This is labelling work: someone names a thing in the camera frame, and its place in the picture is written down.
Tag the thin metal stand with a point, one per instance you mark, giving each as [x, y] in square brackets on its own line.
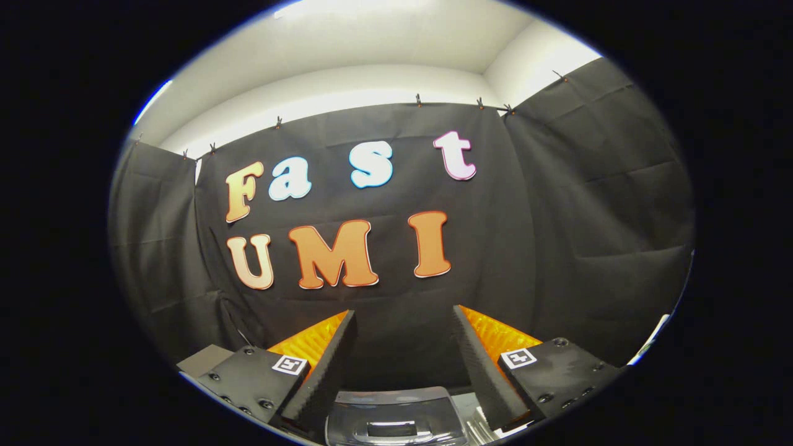
[245, 337]

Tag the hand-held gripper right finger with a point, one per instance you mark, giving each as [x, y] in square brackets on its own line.
[480, 371]

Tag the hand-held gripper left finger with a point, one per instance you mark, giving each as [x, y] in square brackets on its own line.
[331, 371]

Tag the row of black clips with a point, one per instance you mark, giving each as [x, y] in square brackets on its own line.
[418, 100]

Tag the black backdrop cloth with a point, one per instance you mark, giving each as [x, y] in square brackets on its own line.
[588, 217]

